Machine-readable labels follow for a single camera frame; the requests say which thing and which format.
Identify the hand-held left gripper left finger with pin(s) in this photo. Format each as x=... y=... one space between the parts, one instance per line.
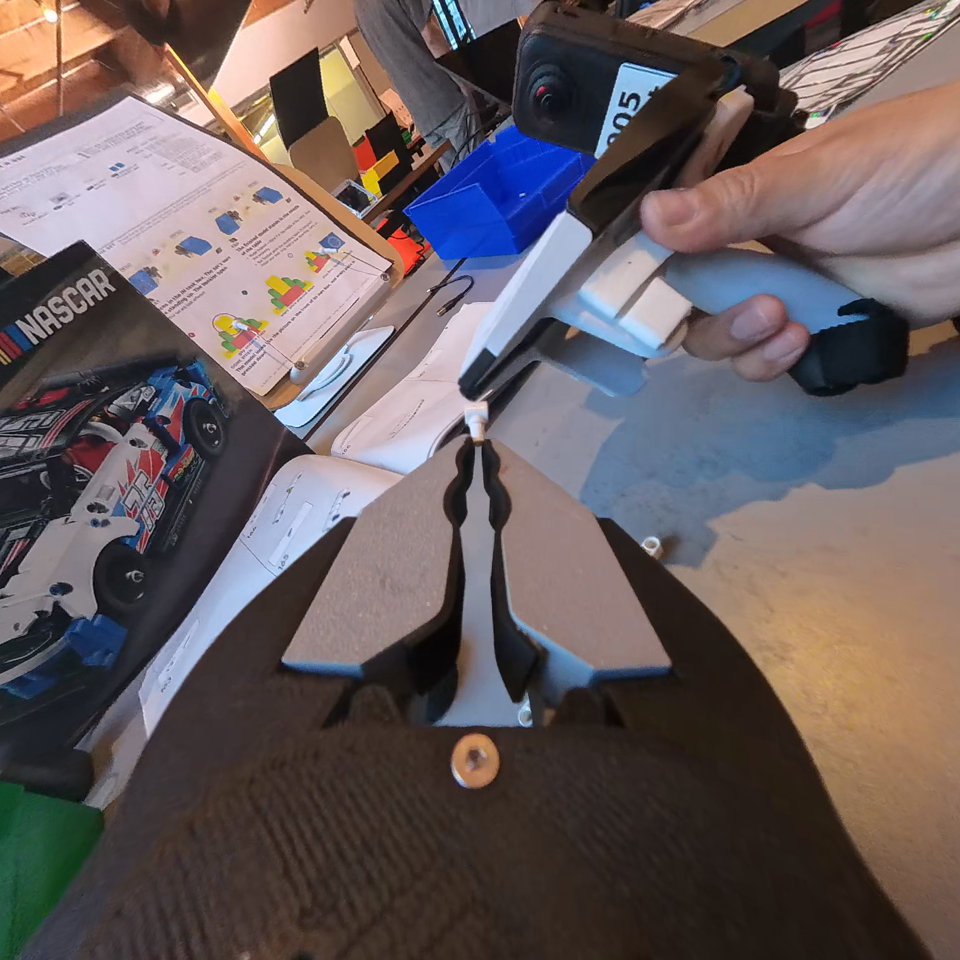
x=375 y=592

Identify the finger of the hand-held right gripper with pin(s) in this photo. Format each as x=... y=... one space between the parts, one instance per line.
x=532 y=285
x=600 y=367

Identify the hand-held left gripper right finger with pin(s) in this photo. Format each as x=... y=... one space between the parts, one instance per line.
x=577 y=592

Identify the small white connector pin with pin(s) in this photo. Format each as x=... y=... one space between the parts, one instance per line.
x=475 y=412
x=652 y=546

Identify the grey desk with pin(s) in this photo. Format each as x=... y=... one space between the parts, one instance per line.
x=750 y=525

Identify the person's right hand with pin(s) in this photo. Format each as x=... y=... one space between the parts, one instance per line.
x=862 y=195

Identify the blue storage bin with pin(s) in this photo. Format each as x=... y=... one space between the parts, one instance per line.
x=480 y=210

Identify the open instruction booklet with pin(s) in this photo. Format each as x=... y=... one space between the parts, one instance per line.
x=322 y=495

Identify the orange bag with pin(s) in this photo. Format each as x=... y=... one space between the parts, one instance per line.
x=401 y=240

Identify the yellow box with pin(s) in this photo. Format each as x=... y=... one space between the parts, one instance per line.
x=379 y=176

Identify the white tray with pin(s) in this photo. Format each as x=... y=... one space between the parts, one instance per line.
x=352 y=360

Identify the printed sticker sheet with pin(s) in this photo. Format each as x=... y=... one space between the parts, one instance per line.
x=862 y=60

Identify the race car print box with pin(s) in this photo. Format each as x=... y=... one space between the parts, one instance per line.
x=112 y=487

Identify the black upright panel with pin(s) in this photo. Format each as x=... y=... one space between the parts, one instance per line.
x=300 y=97

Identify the clipped paper sheet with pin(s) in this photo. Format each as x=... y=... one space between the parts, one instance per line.
x=187 y=225

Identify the green storage bin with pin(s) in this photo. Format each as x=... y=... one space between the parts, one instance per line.
x=37 y=862

